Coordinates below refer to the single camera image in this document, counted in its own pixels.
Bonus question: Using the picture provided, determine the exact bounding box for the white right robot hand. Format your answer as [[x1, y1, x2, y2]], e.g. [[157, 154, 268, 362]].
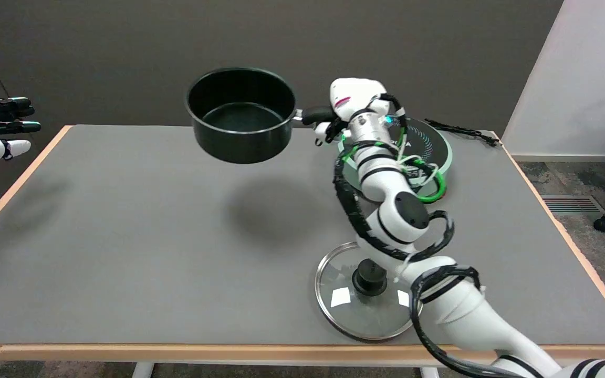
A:
[[314, 78, 389, 146]]

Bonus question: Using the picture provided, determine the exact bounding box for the black power cord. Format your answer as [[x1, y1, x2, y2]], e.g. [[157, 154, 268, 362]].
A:
[[424, 119, 499, 147]]

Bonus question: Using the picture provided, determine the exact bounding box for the mint green induction cooker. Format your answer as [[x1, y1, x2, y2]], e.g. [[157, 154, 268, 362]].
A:
[[337, 117, 453, 203]]

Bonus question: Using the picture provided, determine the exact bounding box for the black pot with handle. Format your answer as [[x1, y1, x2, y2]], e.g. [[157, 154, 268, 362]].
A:
[[185, 67, 337, 165]]

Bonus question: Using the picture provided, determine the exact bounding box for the glass pot lid black knob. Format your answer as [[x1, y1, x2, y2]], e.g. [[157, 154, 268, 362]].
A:
[[315, 241, 424, 342]]

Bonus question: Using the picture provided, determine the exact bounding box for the metal floor vent grille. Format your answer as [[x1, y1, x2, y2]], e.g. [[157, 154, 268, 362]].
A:
[[540, 195, 605, 215]]

